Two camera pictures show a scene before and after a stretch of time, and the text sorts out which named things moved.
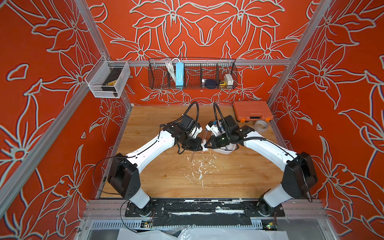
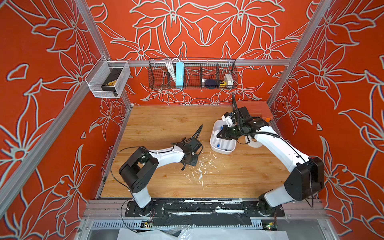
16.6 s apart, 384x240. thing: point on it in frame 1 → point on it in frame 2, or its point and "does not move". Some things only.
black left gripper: (196, 147) → (194, 162)
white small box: (228, 79) does not move
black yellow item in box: (110, 82) does not move
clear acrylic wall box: (107, 79) does not move
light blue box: (179, 73) does not move
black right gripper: (213, 142) → (224, 131)
